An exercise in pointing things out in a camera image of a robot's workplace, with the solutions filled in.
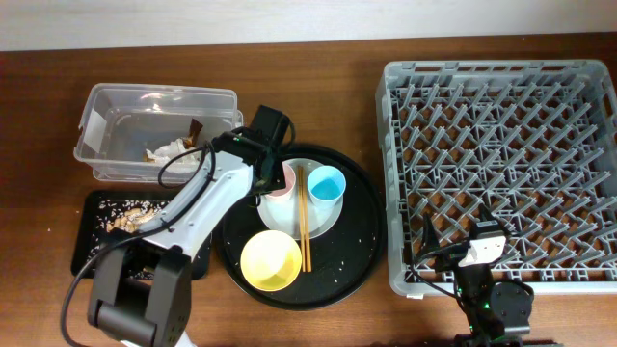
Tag pink plastic cup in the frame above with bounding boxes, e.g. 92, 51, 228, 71
265, 163, 296, 203

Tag black rectangular tray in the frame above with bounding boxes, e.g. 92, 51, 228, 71
69, 189, 213, 280

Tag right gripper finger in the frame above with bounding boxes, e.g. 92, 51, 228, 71
420, 213, 440, 254
476, 204, 507, 236

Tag blue plastic cup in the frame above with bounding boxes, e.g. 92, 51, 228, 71
308, 166, 346, 209

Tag round black serving tray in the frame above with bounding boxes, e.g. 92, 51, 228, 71
212, 145, 387, 310

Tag grey dishwasher rack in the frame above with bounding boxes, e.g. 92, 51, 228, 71
375, 60, 616, 298

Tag clear plastic bin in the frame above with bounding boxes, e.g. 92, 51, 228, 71
73, 83, 244, 183

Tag grey round plate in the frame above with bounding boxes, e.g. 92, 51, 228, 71
257, 158, 343, 241

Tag wooden chopstick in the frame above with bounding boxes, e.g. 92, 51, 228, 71
297, 166, 307, 272
303, 170, 312, 273

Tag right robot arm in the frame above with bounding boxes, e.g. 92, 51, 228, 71
416, 205, 534, 346

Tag yellow bowl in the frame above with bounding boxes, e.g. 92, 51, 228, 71
240, 230, 303, 292

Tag white napkin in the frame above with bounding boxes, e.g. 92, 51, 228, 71
145, 138, 201, 174

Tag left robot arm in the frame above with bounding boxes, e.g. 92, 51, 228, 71
82, 106, 295, 346

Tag food scraps with rice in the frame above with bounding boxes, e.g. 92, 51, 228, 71
95, 200, 168, 233

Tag brown snack wrapper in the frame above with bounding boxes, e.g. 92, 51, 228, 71
182, 119, 203, 148

